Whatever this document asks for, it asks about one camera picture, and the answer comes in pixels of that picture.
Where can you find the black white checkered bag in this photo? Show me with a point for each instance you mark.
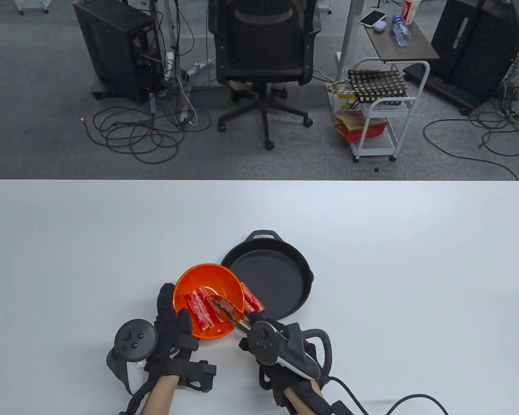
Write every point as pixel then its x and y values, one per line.
pixel 376 84

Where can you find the person's left hand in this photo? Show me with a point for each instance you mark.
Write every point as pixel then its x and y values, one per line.
pixel 166 343

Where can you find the black right wrist sensor box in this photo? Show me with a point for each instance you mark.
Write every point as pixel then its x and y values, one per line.
pixel 339 408

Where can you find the white desk foot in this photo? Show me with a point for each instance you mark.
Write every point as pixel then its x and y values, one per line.
pixel 201 67

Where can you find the white metal frame pole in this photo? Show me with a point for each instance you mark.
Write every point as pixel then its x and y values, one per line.
pixel 349 39
pixel 169 26

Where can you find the red paper box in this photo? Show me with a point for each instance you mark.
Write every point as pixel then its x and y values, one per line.
pixel 363 129

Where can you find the red steel kitchen tongs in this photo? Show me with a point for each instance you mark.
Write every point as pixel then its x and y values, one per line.
pixel 242 323

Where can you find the black computer tower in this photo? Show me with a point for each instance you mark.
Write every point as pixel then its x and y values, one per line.
pixel 112 47

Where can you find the yellow plastic bag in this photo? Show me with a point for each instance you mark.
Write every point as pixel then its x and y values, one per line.
pixel 341 97

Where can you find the white cart with brown top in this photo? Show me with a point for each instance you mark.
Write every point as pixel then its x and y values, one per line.
pixel 417 51

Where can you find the white smartphone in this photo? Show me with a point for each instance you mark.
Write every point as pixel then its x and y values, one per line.
pixel 372 18

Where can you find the red white paper cup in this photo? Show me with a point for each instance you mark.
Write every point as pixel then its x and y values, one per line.
pixel 411 11

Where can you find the person's left forearm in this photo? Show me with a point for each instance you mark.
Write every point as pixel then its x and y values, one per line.
pixel 159 397

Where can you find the black mesh office chair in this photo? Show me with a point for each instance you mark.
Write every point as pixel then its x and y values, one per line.
pixel 264 47

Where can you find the grey hand controller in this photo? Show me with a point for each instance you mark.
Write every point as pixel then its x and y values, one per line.
pixel 134 339
pixel 294 352

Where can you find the clear plastic water bottle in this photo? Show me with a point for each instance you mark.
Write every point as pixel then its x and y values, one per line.
pixel 401 31

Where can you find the person's right hand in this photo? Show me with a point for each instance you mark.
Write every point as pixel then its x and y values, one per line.
pixel 264 316

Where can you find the orange plastic bowl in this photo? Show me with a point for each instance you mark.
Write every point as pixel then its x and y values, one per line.
pixel 207 274

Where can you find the black cast iron skillet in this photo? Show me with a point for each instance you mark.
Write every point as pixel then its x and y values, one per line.
pixel 277 276

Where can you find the purple earbuds case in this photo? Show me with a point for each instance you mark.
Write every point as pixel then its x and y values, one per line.
pixel 379 26

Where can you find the white power strip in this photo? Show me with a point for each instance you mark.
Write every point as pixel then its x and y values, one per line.
pixel 169 65

